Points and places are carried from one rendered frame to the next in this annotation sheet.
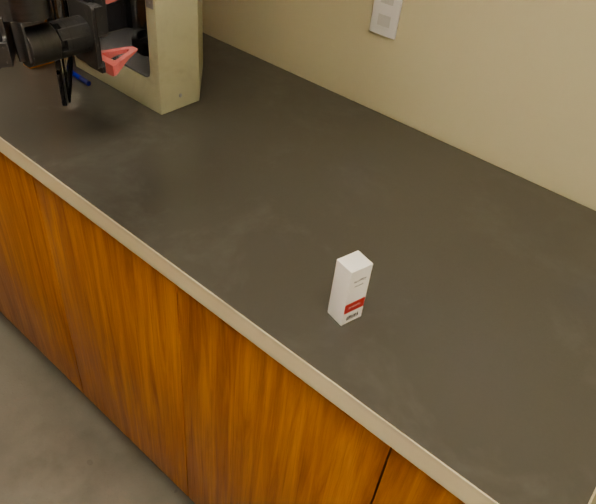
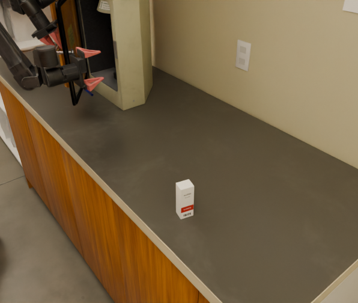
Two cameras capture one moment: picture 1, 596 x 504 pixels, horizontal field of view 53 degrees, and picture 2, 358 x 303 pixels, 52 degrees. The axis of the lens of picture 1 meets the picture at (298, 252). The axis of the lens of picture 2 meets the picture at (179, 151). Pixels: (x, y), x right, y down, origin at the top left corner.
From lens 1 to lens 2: 30 cm
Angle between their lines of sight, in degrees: 14
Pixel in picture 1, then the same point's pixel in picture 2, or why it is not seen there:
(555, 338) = (302, 235)
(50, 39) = (57, 74)
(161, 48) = (122, 77)
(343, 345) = (178, 229)
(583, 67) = (342, 85)
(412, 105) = (259, 106)
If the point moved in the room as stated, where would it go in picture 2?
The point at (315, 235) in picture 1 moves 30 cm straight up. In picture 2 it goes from (182, 173) to (183, 88)
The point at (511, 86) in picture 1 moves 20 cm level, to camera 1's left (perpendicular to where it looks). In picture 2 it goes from (307, 95) to (251, 89)
